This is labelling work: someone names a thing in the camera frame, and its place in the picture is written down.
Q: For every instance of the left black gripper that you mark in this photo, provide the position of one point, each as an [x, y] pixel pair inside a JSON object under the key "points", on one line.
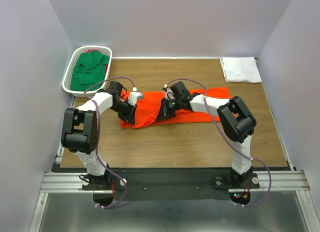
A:
{"points": [[129, 117]]}

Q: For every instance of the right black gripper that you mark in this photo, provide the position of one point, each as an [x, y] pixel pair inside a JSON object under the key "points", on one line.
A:
{"points": [[164, 113]]}

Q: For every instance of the orange t shirt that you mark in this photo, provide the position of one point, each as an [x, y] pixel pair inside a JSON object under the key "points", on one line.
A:
{"points": [[148, 109]]}

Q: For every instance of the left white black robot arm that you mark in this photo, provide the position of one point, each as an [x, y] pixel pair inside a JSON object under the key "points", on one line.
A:
{"points": [[81, 130]]}

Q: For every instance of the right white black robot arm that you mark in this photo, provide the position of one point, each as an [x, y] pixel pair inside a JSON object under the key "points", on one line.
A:
{"points": [[237, 123]]}

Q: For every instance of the green t shirt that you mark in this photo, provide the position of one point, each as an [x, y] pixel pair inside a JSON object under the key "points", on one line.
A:
{"points": [[82, 81]]}

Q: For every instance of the white plastic laundry basket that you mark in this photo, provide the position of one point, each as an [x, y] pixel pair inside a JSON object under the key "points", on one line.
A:
{"points": [[67, 80]]}

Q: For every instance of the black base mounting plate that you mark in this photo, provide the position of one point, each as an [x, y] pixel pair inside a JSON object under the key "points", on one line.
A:
{"points": [[170, 185]]}

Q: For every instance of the folded white t shirt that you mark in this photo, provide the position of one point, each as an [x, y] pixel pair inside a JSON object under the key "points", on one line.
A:
{"points": [[240, 70]]}

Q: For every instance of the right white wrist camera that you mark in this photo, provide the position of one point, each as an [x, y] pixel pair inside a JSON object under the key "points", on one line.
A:
{"points": [[169, 95]]}

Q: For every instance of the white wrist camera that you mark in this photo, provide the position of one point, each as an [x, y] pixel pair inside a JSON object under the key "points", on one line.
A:
{"points": [[134, 97], [169, 95]]}

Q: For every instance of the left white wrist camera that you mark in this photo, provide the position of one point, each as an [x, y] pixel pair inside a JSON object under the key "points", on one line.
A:
{"points": [[134, 97]]}

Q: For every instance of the aluminium frame rail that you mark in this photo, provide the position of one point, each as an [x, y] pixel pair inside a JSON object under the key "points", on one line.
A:
{"points": [[282, 203]]}

